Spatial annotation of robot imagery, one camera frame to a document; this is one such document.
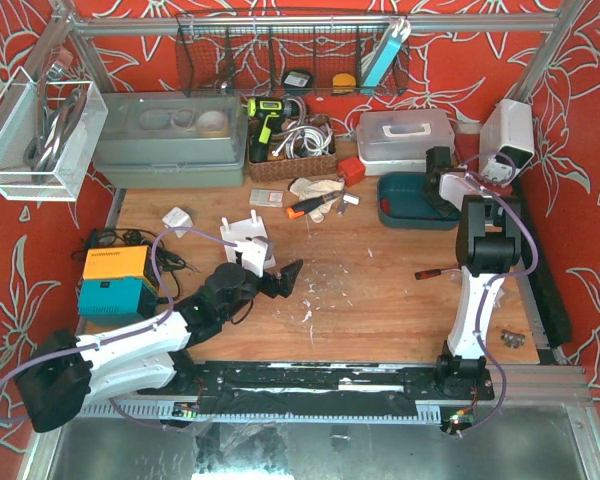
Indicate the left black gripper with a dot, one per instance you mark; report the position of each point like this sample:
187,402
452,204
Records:
273,283

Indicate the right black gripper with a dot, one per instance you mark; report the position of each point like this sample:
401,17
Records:
438,163

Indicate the white peg fixture board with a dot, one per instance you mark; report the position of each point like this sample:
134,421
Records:
250,227

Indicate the black orange screwdriver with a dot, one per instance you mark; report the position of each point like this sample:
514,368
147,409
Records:
305,207

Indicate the white plug adapter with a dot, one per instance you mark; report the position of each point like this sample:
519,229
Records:
177,217

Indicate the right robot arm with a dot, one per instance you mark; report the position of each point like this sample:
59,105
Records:
488,244

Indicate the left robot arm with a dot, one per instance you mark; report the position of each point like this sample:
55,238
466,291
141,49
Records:
68,372

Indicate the small red spring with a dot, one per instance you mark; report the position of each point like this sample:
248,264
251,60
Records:
385,207

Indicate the white clear lidded case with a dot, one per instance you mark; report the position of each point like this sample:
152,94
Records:
397,141

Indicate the teal plastic tray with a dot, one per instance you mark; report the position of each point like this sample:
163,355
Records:
408,208

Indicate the white bench power supply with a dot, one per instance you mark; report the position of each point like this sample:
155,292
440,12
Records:
506,142

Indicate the clear small parts packet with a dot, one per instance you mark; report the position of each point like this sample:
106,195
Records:
266,198

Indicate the beige work glove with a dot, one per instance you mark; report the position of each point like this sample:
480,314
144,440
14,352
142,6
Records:
305,188

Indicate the small red box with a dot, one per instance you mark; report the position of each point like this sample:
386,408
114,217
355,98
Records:
351,170

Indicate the wicker basket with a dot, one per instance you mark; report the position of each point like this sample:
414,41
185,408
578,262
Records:
299,151

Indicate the blue white booklet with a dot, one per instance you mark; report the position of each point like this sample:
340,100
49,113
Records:
375,64

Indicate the orange teal power box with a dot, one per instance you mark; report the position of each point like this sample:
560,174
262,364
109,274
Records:
119,286

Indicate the grey plastic storage box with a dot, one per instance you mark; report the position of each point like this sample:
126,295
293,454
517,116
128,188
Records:
163,140

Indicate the small metal fitting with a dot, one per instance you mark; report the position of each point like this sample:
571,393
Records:
512,340

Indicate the clear acrylic hanging bin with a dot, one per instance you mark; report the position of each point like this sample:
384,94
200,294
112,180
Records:
48,135

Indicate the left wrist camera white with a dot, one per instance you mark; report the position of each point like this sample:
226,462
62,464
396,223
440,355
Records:
252,253

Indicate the small metal bracket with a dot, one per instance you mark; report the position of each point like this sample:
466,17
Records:
347,200

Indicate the red handled screwdriver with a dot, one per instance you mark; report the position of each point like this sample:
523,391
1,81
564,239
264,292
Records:
432,273

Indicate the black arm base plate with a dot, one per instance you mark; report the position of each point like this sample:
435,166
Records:
225,388

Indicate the green black cordless drill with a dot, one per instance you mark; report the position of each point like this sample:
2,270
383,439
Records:
270,114

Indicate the black wire wall basket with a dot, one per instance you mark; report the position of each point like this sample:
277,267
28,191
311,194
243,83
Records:
247,53

